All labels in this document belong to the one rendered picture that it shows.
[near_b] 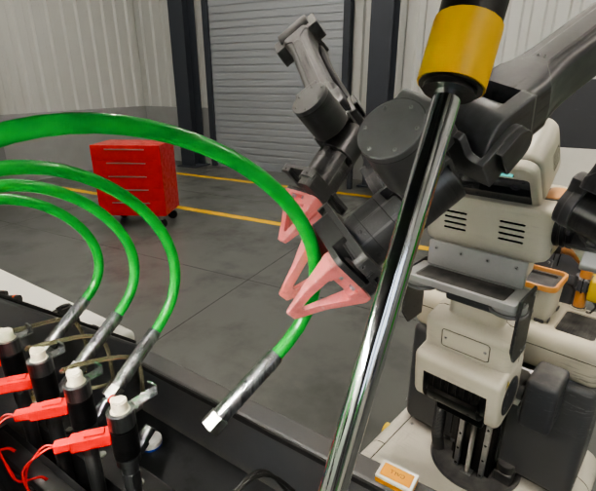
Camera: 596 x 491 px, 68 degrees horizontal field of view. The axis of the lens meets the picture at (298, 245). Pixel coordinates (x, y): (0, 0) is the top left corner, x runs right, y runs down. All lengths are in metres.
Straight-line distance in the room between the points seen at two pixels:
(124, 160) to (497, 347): 4.13
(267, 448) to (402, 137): 0.56
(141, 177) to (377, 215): 4.37
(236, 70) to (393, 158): 7.53
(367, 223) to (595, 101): 5.07
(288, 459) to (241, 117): 7.31
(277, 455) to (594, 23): 0.69
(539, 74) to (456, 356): 0.85
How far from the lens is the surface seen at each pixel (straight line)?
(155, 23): 9.12
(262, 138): 7.64
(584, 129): 5.45
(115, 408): 0.51
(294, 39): 1.02
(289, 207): 0.40
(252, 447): 0.80
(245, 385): 0.45
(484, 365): 1.20
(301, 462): 0.74
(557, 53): 0.52
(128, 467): 0.55
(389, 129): 0.37
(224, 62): 7.99
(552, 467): 1.62
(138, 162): 4.70
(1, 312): 0.77
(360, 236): 0.41
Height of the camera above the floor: 1.46
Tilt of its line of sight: 21 degrees down
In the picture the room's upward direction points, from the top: straight up
